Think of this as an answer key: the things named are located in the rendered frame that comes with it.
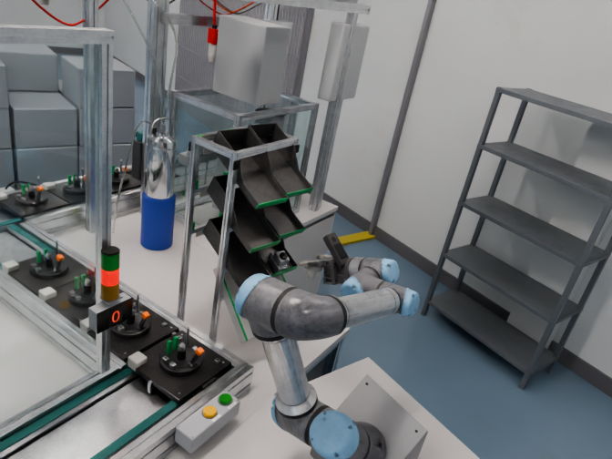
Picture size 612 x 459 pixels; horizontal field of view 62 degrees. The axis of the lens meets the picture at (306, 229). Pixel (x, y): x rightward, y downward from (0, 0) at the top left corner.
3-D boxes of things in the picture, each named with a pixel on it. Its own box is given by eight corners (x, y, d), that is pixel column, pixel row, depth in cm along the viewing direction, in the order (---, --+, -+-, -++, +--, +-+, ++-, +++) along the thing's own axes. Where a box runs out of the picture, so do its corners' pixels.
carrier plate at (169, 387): (230, 366, 176) (231, 362, 175) (178, 404, 157) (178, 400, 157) (181, 333, 187) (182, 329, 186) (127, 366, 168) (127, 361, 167)
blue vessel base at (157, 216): (178, 244, 261) (182, 196, 249) (154, 254, 249) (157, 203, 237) (158, 232, 268) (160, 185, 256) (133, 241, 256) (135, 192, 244)
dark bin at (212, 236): (271, 283, 184) (280, 271, 179) (243, 294, 175) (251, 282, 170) (230, 224, 193) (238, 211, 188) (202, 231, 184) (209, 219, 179)
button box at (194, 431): (239, 413, 165) (240, 400, 162) (190, 454, 148) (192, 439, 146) (222, 402, 168) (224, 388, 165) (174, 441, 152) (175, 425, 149)
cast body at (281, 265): (284, 271, 192) (292, 260, 187) (275, 274, 189) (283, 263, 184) (273, 254, 195) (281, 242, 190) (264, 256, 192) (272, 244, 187)
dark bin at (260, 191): (285, 202, 170) (295, 188, 165) (255, 209, 161) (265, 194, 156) (240, 143, 179) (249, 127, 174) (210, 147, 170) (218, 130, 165)
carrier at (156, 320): (178, 331, 188) (181, 303, 182) (124, 363, 169) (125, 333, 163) (135, 302, 198) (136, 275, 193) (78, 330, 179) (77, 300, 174)
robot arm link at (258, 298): (311, 457, 140) (269, 309, 111) (272, 431, 149) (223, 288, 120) (338, 424, 147) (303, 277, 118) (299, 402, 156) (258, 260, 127)
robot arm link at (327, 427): (356, 475, 136) (336, 466, 126) (317, 450, 144) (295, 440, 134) (376, 433, 139) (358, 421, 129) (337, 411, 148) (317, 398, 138)
